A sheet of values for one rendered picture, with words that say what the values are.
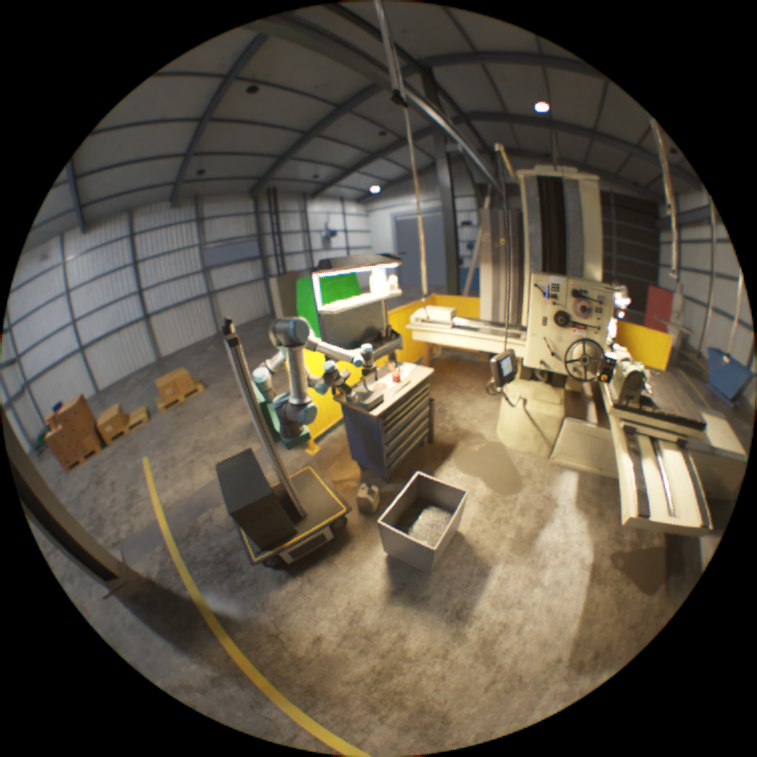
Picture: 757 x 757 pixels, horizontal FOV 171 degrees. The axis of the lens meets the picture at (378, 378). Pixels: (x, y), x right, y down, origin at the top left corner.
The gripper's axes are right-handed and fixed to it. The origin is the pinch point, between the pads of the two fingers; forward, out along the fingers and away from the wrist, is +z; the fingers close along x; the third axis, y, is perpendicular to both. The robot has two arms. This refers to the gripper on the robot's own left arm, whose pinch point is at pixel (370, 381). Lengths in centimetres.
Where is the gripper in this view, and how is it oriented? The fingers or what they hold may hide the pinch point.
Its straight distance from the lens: 206.0
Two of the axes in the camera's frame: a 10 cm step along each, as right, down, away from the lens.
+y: 7.4, 2.4, -6.2
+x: 6.6, -3.9, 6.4
